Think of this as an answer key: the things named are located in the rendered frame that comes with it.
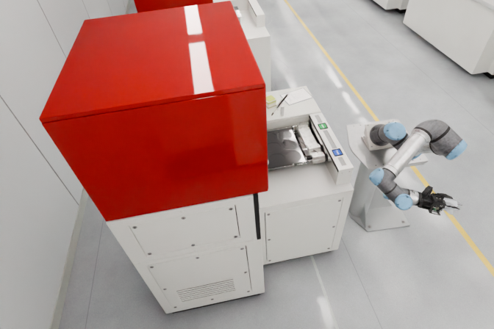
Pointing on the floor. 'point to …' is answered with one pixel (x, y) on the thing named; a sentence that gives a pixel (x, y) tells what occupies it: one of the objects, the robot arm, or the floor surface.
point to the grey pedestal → (373, 205)
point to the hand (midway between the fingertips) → (457, 205)
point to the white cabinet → (303, 227)
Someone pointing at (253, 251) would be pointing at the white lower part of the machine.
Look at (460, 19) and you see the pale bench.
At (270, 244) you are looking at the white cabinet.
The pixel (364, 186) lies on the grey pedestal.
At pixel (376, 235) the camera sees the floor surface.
